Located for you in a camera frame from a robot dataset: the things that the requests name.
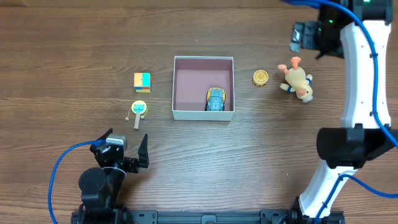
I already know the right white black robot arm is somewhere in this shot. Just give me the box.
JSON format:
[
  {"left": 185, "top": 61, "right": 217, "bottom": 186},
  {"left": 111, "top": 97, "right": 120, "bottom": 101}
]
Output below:
[{"left": 283, "top": 0, "right": 397, "bottom": 223}]

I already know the blue cable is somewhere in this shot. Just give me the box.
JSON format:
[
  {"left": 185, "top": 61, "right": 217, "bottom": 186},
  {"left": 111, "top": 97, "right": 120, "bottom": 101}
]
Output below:
[
  {"left": 47, "top": 139, "right": 107, "bottom": 224},
  {"left": 281, "top": 0, "right": 398, "bottom": 224}
]

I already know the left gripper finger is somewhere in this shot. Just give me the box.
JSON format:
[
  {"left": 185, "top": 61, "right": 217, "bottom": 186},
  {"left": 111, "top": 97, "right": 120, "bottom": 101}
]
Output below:
[
  {"left": 138, "top": 134, "right": 149, "bottom": 168},
  {"left": 90, "top": 128, "right": 113, "bottom": 152}
]

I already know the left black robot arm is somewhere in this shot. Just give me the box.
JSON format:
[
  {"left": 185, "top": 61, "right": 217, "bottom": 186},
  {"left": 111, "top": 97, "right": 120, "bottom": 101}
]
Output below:
[{"left": 71, "top": 129, "right": 149, "bottom": 224}]

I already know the wooden cat rattle drum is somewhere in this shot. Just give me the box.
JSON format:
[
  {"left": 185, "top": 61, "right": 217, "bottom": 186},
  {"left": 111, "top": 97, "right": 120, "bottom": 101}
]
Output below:
[{"left": 125, "top": 100, "right": 148, "bottom": 130}]

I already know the left blue cable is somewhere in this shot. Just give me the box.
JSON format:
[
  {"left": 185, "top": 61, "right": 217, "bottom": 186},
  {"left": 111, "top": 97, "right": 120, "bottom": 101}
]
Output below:
[{"left": 47, "top": 139, "right": 107, "bottom": 224}]

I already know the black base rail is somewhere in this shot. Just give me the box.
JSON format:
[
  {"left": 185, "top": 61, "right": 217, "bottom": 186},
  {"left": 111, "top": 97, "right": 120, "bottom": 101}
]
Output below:
[{"left": 70, "top": 208, "right": 346, "bottom": 224}]

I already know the colourful puzzle cube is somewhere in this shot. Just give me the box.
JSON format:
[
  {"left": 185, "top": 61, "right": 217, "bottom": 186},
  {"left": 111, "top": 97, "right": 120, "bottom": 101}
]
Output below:
[{"left": 134, "top": 72, "right": 152, "bottom": 93}]

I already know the right blue cable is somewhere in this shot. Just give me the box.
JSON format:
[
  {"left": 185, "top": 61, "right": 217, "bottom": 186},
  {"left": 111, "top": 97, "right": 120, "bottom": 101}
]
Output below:
[{"left": 281, "top": 0, "right": 398, "bottom": 224}]

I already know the white box pink interior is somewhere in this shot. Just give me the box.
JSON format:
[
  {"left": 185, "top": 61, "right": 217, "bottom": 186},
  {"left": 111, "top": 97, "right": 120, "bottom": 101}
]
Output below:
[{"left": 172, "top": 56, "right": 235, "bottom": 121}]

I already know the plush duck toy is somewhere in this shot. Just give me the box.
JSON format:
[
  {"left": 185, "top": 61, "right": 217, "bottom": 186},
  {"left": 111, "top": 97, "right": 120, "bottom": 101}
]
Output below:
[{"left": 277, "top": 57, "right": 313, "bottom": 103}]

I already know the yellow grey toy truck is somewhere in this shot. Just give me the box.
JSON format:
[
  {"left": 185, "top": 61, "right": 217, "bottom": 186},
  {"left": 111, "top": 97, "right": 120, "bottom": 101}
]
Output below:
[{"left": 205, "top": 87, "right": 226, "bottom": 111}]

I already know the yellow round gear toy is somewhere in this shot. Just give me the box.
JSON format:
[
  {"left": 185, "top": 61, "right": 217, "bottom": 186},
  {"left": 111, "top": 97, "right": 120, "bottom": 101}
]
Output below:
[{"left": 252, "top": 70, "right": 269, "bottom": 86}]

